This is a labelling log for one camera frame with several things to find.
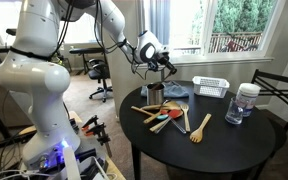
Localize bamboo slotted spatula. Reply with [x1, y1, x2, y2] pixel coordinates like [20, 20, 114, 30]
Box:
[180, 102, 192, 133]

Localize white plastic device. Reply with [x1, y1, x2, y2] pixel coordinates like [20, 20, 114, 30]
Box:
[62, 145, 82, 180]

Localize white plastic basket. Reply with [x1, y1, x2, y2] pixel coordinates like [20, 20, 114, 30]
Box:
[192, 75, 231, 99]

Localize wooden deck railing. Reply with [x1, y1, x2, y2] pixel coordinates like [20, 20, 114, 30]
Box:
[208, 31, 264, 54]

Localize bamboo spork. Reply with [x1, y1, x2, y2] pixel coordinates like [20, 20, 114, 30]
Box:
[189, 112, 213, 144]

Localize blue-grey cloth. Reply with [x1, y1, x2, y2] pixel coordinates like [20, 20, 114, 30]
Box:
[139, 80, 191, 99]

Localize orange black bar clamp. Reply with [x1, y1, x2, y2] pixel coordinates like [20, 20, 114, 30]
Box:
[85, 122, 113, 158]
[81, 114, 100, 132]

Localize white window frame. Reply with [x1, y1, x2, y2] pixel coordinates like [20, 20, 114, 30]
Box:
[168, 0, 287, 64]

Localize blue-grey curtain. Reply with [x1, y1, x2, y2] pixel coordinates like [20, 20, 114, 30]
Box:
[135, 0, 172, 64]

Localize red spatula clear handle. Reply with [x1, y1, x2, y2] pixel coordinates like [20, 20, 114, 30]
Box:
[153, 109, 184, 135]
[162, 109, 188, 135]

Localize black camera on stand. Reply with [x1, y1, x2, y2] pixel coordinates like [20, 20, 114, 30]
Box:
[5, 28, 18, 37]

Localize clear drinking glass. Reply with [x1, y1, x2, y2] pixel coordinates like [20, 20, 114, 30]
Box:
[224, 96, 245, 126]

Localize silver tin can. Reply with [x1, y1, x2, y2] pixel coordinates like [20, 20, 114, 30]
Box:
[146, 83, 166, 106]

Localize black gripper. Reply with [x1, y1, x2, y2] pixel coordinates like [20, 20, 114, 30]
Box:
[153, 52, 179, 75]

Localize black office chair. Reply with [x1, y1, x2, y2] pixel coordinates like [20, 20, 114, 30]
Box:
[87, 58, 114, 103]

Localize narrow bamboo spatula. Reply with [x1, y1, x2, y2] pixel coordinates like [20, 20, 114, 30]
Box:
[149, 118, 172, 133]

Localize white wipes canister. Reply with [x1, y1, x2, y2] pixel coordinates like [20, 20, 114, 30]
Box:
[235, 82, 262, 118]

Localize red bicycle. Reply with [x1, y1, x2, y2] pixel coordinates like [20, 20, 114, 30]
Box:
[220, 33, 262, 53]

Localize black metal chair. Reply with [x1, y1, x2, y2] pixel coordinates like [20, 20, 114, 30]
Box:
[247, 68, 288, 180]

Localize wooden spatula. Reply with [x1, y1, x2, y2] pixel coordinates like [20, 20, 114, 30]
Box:
[130, 105, 169, 121]

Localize bamboo spoon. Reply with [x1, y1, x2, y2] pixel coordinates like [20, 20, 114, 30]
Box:
[141, 100, 182, 112]

